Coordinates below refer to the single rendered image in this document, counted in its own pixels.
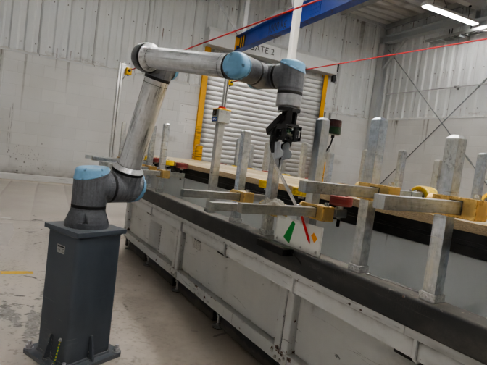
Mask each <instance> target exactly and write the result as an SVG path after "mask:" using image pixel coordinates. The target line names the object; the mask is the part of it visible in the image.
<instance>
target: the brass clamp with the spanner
mask: <svg viewBox="0 0 487 365"><path fill-rule="evenodd" d="M299 204H300V205H302V206H311V207H315V208H316V214H315V217H308V218H311V219H316V220H318V221H321V222H332V221H333V215H334V210H335V208H334V207H332V206H330V207H327V206H324V205H322V204H311V203H308V202H305V201H302V202H300V203H299Z"/></svg>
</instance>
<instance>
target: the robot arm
mask: <svg viewBox="0 0 487 365"><path fill-rule="evenodd" d="M131 61H132V63H133V65H134V67H135V68H136V69H138V70H140V71H142V72H145V75H144V79H143V84H142V86H141V90H140V93H139V96H138V100H137V102H136V107H135V109H134V112H133V116H132V119H131V121H130V125H129V128H128V132H127V135H126V138H125V142H124V144H123V147H122V151H121V154H120V158H119V161H117V162H115V163H114V164H113V165H112V169H111V171H110V168H109V167H105V166H96V165H83V166H78V167H76V168H75V174H74V176H73V185H72V198H71V206H70V210H69V212H68V214H67V216H66V218H65V219H64V226H65V227H69V228H72V229H78V230H105V229H107V228H108V227H109V221H108V218H107V213H106V205H107V203H130V202H134V201H138V200H140V199H141V198H142V197H143V195H144V193H145V192H146V180H145V177H144V175H143V170H142V169H141V167H142V164H143V161H144V158H145V155H146V152H147V149H148V146H149V142H150V140H151V136H152V133H153V131H154V127H155V124H156V122H157V118H158V116H159V111H160V109H161V106H162V102H163V100H164V97H165V94H166V91H167V87H168V85H169V84H170V81H171V80H174V79H175V78H176V77H177V76H178V73H179V72H184V73H190V74H195V75H206V76H211V77H221V78H225V79H228V80H237V81H241V82H243V83H247V85H248V86H249V87H250V88H253V89H256V90H260V89H278V92H277V98H276V104H275V105H276V106H278V111H279V112H282V114H279V115H278V116H277V117H276V118H275V119H274V121H273V122H272V123H271V124H270V125H269V126H268V127H267V128H266V133H267V135H270V150H271V153H272V157H273V159H274V162H275V164H276V166H277V167H280V166H281V165H282V164H283V162H284V161H285V159H290V158H291V157H292V152H291V151H290V150H289V148H290V147H291V144H292V142H297V141H301V132H300V138H298V137H299V131H302V127H299V126H298V125H297V124H296V121H297V114H298V113H300V111H301V110H300V108H301V99H302V93H303V87H304V76H305V74H306V72H305V69H306V65H305V63H303V62H301V61H299V60H296V59H281V61H280V64H265V63H263V62H261V61H259V60H256V59H254V58H252V57H250V56H247V55H246V54H245V53H242V52H239V51H233V52H231V53H228V54H223V53H215V52H206V51H192V50H183V49H168V48H160V47H157V46H156V45H155V44H153V43H139V44H138V45H136V46H135V47H134V48H133V50H132V52H131ZM279 140H281V141H282V142H284V143H282V144H281V142H280V141H279Z"/></svg>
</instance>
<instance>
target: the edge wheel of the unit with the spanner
mask: <svg viewBox="0 0 487 365"><path fill-rule="evenodd" d="M329 204H331V205H334V206H336V207H337V209H344V207H352V204H353V198H352V197H350V196H336V195H330V202H329ZM339 225H340V219H337V220H336V227H339Z"/></svg>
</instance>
